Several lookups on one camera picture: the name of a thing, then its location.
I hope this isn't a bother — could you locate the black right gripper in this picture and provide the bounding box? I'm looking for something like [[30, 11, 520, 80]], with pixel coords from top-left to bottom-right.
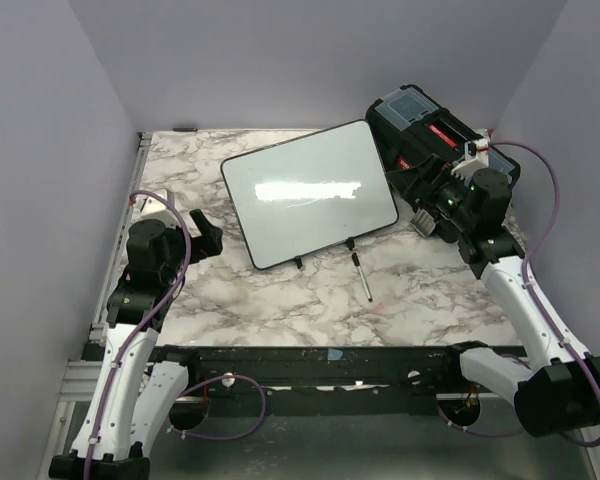
[[387, 153, 477, 231]]

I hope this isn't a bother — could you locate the white framed whiteboard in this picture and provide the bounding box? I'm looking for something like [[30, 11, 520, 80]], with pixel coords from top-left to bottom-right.
[[220, 120, 399, 270]]

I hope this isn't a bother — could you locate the silver whiteboard marker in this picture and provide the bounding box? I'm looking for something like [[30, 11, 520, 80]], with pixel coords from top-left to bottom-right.
[[351, 251, 373, 303]]

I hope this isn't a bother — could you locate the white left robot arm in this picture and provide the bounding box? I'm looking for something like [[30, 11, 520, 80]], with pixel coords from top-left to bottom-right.
[[48, 209, 223, 479]]

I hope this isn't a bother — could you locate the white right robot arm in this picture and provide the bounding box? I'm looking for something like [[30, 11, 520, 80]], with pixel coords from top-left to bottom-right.
[[387, 159, 600, 445]]

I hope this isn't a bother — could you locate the black red toolbox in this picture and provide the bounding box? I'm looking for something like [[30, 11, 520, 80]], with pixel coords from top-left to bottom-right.
[[365, 83, 522, 221]]

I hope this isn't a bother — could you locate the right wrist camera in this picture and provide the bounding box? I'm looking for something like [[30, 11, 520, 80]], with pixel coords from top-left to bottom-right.
[[451, 137, 490, 180]]

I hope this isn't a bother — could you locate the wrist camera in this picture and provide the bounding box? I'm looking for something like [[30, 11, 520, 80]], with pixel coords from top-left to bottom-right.
[[133, 189, 177, 227], [451, 137, 490, 180]]

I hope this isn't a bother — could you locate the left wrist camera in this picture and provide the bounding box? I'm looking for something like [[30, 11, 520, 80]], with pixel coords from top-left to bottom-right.
[[133, 189, 177, 227]]

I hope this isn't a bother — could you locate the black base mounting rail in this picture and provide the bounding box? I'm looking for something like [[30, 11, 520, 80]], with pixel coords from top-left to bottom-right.
[[149, 343, 531, 417]]

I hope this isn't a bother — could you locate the aluminium frame rail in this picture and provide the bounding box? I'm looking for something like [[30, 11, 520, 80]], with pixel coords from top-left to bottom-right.
[[58, 132, 153, 403]]

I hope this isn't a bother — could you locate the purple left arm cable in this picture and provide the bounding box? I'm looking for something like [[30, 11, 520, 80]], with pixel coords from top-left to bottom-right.
[[82, 189, 194, 480]]

